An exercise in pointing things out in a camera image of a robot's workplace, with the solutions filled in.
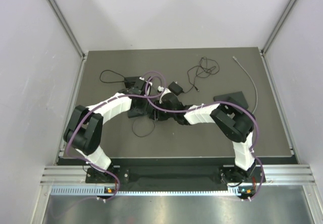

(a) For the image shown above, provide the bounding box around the black box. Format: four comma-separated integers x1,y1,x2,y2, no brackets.
127,109,147,119

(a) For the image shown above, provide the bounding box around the dark grey network switch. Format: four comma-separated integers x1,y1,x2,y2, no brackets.
213,91,249,108

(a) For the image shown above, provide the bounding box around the thin black adapter cord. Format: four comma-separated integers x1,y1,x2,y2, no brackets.
183,57,220,93

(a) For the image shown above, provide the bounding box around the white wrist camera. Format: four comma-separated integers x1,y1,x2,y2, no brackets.
157,86,171,102
139,77,152,95

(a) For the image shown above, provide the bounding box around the grey ethernet cable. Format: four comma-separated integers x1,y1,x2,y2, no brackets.
232,55,258,111

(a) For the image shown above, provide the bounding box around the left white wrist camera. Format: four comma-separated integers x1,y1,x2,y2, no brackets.
139,77,152,95

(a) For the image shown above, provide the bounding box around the black power brick adapter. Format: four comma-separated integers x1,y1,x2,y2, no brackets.
124,76,140,88

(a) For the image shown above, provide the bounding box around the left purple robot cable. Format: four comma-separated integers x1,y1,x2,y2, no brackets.
50,70,167,217

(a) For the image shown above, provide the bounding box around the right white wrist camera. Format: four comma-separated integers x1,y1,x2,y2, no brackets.
157,86,171,102

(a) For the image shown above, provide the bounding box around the small black wall adapter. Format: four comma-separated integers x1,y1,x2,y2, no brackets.
168,81,184,96

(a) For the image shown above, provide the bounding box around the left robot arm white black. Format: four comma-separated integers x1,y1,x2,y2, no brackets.
63,77,152,182

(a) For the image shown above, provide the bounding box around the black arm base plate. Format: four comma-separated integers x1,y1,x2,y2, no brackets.
85,164,265,192

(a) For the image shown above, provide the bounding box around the grey slotted cable duct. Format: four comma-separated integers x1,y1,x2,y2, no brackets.
50,185,255,197

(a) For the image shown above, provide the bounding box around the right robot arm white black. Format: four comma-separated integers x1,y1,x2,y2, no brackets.
150,92,258,183

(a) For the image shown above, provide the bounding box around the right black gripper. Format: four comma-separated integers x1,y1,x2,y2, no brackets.
150,100,177,121

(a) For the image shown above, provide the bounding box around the thin black power cord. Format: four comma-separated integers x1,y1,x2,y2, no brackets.
99,69,127,85

